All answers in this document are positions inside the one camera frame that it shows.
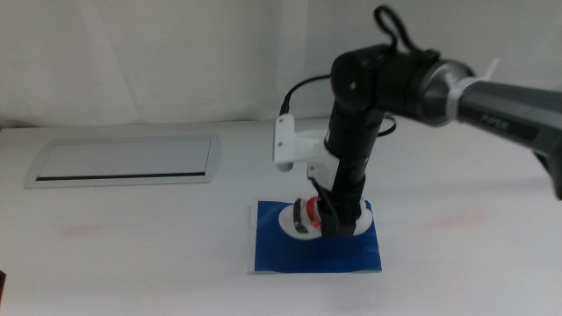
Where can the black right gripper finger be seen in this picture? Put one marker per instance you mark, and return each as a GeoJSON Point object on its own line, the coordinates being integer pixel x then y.
{"type": "Point", "coordinates": [340, 224]}
{"type": "Point", "coordinates": [324, 197]}

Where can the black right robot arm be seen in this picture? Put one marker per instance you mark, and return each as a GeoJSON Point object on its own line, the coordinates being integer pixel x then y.
{"type": "Point", "coordinates": [483, 105]}

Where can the blue mat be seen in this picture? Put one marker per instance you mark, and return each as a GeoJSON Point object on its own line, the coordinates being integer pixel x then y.
{"type": "Point", "coordinates": [307, 254]}

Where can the white zip tie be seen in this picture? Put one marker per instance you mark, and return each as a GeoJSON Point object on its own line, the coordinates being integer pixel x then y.
{"type": "Point", "coordinates": [461, 88]}

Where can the white fabric backdrop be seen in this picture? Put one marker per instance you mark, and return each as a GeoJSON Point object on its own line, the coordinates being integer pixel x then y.
{"type": "Point", "coordinates": [153, 57]}

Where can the dark object at table edge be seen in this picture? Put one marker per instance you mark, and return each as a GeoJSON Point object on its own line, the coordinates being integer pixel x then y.
{"type": "Point", "coordinates": [2, 287]}

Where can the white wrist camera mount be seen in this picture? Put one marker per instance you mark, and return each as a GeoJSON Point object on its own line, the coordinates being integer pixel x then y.
{"type": "Point", "coordinates": [294, 145]}

